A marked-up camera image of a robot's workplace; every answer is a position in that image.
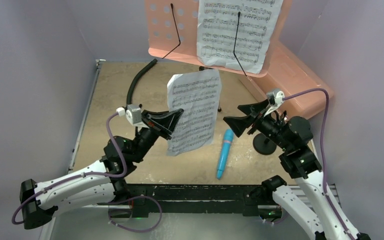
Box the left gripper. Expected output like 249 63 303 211
130 107 184 164

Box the blue toy microphone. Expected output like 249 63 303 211
216 128 234 180

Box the black round microphone stand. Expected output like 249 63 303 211
252 133 277 156

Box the white paper sheet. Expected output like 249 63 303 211
166 69 222 157

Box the pink perforated music stand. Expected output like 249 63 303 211
144 0 294 113

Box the printed sheet music page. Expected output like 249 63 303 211
196 0 284 74

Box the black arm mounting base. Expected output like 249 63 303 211
96 184 294 220

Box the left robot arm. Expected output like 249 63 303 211
11 104 184 230

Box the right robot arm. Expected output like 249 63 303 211
223 100 370 240

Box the black foam tube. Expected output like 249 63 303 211
126 58 158 107

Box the pink plastic storage box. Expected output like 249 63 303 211
238 39 335 120

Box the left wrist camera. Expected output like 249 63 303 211
116 104 147 128

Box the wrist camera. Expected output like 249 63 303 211
116 104 147 128
265 88 285 116

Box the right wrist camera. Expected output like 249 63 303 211
265 88 285 116

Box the aluminium frame rail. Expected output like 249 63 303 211
38 145 351 240

